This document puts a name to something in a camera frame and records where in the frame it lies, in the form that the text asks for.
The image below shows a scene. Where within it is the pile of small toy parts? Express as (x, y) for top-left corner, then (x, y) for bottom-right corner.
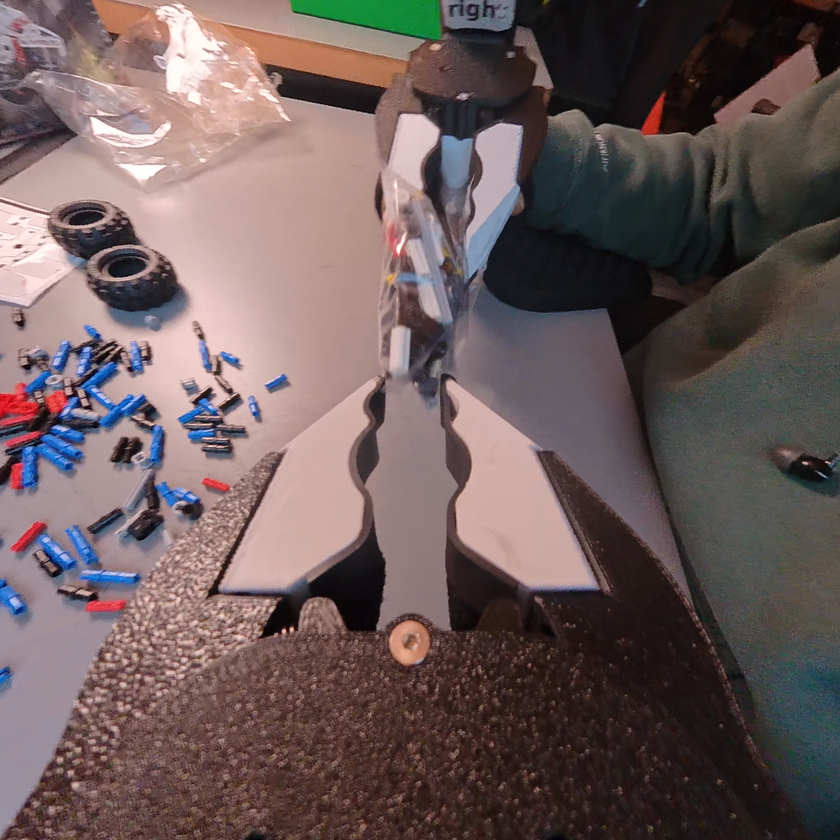
(0, 305), (292, 690)

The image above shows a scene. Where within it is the crumpled empty plastic bag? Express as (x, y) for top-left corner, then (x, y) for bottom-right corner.
(20, 3), (292, 185)

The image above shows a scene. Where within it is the white sticker sheet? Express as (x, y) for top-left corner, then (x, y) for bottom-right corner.
(0, 197), (77, 305)

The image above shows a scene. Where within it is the grey desk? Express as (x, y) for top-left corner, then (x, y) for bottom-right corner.
(0, 79), (697, 815)

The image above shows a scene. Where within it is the person's right forearm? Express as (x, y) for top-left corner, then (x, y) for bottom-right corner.
(525, 66), (840, 280)

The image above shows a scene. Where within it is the black toy tire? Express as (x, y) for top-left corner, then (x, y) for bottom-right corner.
(86, 245), (178, 312)
(48, 200), (136, 258)

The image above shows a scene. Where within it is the green plastic bin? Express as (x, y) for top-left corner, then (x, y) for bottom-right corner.
(289, 0), (447, 40)

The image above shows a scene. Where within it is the light wooden table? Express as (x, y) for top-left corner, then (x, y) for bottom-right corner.
(92, 0), (552, 90)

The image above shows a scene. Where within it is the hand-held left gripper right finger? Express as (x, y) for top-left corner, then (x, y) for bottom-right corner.
(440, 378), (602, 595)

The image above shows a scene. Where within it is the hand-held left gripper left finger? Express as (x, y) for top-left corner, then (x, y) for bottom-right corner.
(217, 377), (388, 598)

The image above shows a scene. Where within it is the clear plastic bag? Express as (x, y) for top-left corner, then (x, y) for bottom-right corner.
(377, 171), (489, 408)

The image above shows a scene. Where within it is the black toy set box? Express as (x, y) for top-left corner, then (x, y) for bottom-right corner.
(0, 0), (112, 145)

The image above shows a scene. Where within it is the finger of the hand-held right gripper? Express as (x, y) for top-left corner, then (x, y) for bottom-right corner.
(453, 124), (529, 292)
(381, 113), (450, 263)

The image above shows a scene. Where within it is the black chair armrest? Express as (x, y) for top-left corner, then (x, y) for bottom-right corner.
(483, 217), (655, 316)

